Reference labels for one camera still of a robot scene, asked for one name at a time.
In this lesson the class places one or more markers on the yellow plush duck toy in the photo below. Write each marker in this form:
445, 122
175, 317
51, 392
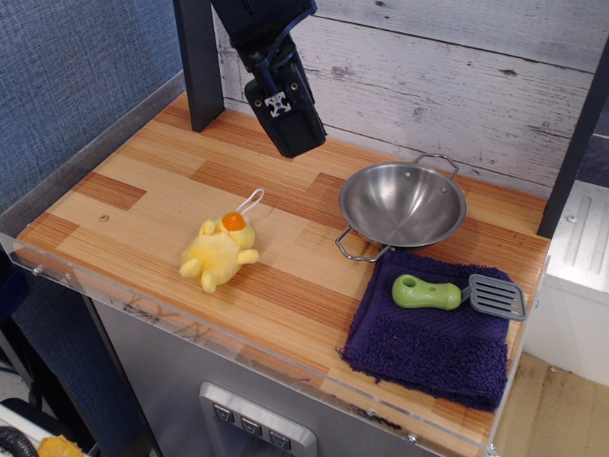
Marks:
222, 246

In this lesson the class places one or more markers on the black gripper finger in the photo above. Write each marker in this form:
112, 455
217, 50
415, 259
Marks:
255, 96
297, 122

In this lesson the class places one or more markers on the green handled grey spatula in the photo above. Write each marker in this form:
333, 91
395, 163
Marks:
491, 296

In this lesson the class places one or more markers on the black vertical post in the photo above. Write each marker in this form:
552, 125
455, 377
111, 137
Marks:
200, 60
574, 155

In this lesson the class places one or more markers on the stainless steel pot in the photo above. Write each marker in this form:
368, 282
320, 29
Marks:
402, 205

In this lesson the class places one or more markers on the silver control panel with buttons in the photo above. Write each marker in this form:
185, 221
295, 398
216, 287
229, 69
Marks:
239, 427

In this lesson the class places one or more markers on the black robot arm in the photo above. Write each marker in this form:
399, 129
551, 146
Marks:
222, 9

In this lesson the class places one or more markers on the black vertical post left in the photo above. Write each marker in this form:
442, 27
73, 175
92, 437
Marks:
200, 60

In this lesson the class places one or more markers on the black vertical post right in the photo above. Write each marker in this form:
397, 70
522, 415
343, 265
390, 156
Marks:
574, 155

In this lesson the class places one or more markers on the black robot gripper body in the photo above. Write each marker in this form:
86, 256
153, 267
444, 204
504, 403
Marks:
263, 42

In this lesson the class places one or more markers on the yellow object bottom left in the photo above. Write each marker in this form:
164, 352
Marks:
58, 446

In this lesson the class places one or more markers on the purple folded towel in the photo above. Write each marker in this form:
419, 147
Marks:
459, 355

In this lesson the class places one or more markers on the stainless steel cabinet front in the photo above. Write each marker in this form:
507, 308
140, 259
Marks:
166, 371

